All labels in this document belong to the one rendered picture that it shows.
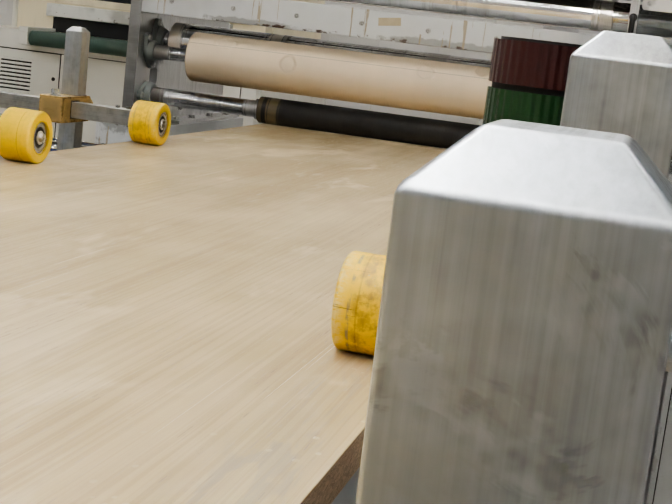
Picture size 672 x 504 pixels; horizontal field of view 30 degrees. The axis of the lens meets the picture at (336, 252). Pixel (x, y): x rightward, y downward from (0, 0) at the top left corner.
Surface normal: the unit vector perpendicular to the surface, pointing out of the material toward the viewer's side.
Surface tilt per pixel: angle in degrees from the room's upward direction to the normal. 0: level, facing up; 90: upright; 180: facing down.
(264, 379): 0
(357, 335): 115
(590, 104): 90
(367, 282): 53
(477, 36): 90
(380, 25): 90
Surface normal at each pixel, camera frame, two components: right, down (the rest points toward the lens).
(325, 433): 0.11, -0.98
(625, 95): -0.25, 0.14
